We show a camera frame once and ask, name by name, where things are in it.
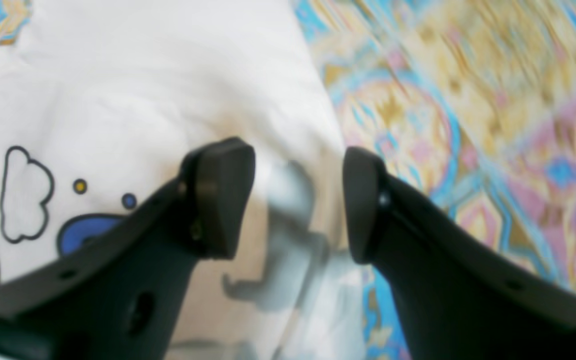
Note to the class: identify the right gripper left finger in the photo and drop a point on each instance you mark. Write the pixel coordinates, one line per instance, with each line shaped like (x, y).
(118, 296)

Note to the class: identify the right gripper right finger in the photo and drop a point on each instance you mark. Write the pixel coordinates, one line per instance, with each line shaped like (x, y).
(455, 298)

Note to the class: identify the white printed T-shirt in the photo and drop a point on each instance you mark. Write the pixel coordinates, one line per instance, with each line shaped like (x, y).
(99, 101)

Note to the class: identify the patterned tile tablecloth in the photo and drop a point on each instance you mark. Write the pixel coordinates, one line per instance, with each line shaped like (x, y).
(470, 102)

